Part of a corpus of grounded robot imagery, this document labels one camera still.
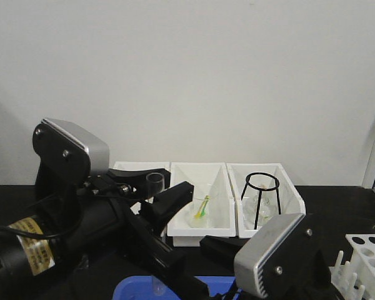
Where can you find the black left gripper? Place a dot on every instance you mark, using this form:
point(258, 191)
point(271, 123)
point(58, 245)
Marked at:
point(140, 218)

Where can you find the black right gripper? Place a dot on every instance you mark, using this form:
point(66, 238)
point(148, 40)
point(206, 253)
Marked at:
point(283, 274)

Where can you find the clear glass test tube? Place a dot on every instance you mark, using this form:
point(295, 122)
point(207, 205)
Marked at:
point(156, 184)

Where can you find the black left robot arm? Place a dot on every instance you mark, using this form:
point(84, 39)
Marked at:
point(51, 244)

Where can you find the white test tube rack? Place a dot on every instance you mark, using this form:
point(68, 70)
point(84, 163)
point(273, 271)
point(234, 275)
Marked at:
point(355, 278)

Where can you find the middle white storage bin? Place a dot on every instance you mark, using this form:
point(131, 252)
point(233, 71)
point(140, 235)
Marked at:
point(224, 209)

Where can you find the white storage bin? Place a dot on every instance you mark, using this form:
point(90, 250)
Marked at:
point(224, 209)
point(136, 166)
point(291, 201)

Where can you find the beaker in middle bin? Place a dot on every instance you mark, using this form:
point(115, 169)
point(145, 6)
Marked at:
point(207, 221)

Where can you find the left white storage bin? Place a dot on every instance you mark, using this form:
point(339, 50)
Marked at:
point(136, 166)

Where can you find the yellow green stirrers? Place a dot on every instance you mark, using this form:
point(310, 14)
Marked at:
point(202, 209)

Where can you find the glass flask in right bin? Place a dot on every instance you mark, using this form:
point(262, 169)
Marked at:
point(268, 207)

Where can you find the right white storage bin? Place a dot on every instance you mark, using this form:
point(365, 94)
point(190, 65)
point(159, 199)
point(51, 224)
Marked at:
point(291, 201)

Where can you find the blue plastic tray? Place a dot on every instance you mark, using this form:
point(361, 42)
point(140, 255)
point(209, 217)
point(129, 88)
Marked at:
point(134, 287)

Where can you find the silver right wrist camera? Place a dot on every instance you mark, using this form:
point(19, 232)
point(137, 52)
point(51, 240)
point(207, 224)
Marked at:
point(287, 231)

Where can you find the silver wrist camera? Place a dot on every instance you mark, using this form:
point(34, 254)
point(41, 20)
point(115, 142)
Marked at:
point(68, 153)
point(287, 231)

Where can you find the black wire tripod stand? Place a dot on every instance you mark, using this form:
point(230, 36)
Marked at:
point(260, 199)

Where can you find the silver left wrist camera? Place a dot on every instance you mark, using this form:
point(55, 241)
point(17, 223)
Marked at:
point(68, 153)

